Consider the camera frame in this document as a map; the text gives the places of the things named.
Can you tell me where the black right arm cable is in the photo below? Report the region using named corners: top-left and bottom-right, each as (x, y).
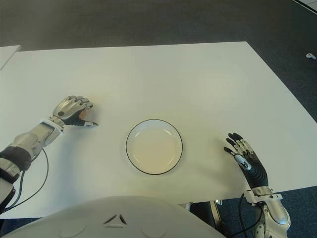
top-left (238, 193), bottom-right (263, 236)

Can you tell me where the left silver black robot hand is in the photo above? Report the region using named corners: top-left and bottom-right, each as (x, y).
top-left (49, 95), bottom-right (99, 128)

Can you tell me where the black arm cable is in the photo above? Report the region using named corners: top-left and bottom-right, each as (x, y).
top-left (238, 193), bottom-right (263, 236)
top-left (0, 148), bottom-right (49, 212)

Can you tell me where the grey robot torso shell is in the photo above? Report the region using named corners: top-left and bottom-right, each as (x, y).
top-left (0, 195), bottom-right (223, 238)

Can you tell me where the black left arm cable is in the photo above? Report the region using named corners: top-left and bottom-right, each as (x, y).
top-left (0, 148), bottom-right (49, 212)

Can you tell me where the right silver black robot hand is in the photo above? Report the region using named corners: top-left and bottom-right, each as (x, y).
top-left (223, 132), bottom-right (269, 190)

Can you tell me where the white plate with black rim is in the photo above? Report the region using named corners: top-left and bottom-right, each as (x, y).
top-left (125, 119), bottom-right (184, 176)

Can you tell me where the adjacent white table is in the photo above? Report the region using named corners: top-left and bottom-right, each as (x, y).
top-left (0, 45), bottom-right (21, 70)

